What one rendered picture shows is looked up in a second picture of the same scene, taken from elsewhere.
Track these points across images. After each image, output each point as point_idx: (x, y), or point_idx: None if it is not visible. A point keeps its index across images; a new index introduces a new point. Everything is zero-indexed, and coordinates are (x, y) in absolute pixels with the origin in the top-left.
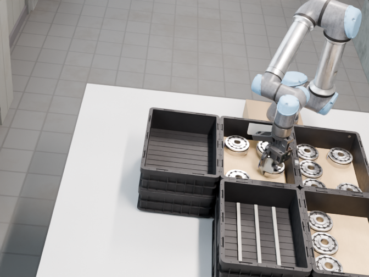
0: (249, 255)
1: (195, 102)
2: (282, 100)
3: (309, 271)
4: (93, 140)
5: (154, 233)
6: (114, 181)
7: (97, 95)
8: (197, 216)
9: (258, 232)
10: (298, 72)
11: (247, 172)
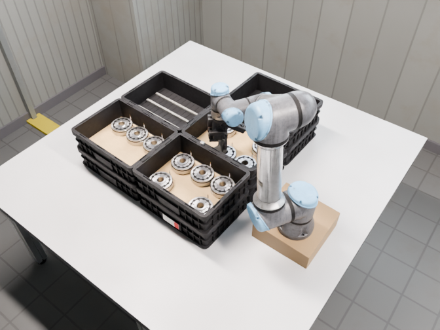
0: (166, 105)
1: (371, 198)
2: (221, 82)
3: (121, 95)
4: (340, 113)
5: None
6: None
7: (404, 137)
8: None
9: (176, 114)
10: (308, 200)
11: (232, 143)
